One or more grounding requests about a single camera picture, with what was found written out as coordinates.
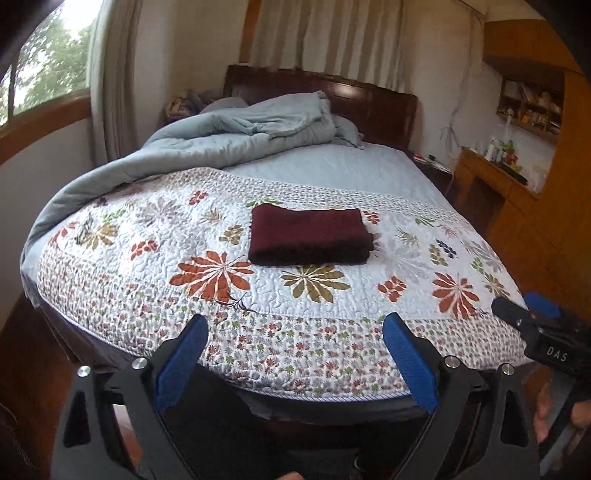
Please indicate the dark wooden headboard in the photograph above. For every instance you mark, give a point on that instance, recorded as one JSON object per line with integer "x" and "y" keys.
{"x": 369, "y": 106}

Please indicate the dark bed base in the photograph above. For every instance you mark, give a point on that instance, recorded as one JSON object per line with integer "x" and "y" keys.
{"x": 332, "y": 408}

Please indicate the pile of clothes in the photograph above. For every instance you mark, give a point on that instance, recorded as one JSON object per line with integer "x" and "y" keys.
{"x": 184, "y": 106}

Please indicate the floral quilted bedspread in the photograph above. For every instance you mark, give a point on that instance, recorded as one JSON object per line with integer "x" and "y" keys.
{"x": 138, "y": 300}

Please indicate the beige window curtain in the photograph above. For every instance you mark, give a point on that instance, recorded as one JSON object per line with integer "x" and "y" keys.
{"x": 115, "y": 78}

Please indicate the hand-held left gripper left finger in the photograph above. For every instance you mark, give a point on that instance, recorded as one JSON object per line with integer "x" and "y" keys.
{"x": 182, "y": 360}

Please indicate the light blue bed sheet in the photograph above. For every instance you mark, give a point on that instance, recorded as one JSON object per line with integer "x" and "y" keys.
{"x": 346, "y": 170}

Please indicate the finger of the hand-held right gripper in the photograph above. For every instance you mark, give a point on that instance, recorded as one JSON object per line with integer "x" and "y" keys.
{"x": 545, "y": 304}
{"x": 510, "y": 311}

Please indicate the person's right hand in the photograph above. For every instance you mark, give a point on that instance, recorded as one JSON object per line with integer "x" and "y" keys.
{"x": 545, "y": 410}

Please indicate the wooden wall beam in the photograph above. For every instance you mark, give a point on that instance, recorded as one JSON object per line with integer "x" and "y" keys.
{"x": 251, "y": 27}

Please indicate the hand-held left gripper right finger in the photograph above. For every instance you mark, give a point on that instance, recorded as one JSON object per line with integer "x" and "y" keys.
{"x": 411, "y": 364}

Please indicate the dark red towel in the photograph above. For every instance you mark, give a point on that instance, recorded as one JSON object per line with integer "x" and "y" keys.
{"x": 309, "y": 235}

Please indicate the beige pleated curtain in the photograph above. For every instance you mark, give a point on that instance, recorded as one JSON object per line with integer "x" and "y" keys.
{"x": 323, "y": 41}

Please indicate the wooden wall cabinet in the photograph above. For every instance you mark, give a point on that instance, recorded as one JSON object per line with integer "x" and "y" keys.
{"x": 568, "y": 207}

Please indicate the grey comforter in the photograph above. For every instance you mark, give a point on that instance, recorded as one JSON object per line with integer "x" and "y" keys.
{"x": 231, "y": 134}

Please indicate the wooden nightstand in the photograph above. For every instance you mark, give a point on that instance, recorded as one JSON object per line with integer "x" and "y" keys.
{"x": 431, "y": 170}

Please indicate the cluttered shelf nook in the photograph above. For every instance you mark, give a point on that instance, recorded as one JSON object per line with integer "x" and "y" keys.
{"x": 531, "y": 108}

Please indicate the wooden desk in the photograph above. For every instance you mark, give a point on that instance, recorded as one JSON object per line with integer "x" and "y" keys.
{"x": 489, "y": 194}

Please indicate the window with wooden frame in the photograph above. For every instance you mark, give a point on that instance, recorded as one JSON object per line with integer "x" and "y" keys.
{"x": 41, "y": 69}

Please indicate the cluster of bottles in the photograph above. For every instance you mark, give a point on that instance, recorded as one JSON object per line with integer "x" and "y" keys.
{"x": 496, "y": 150}

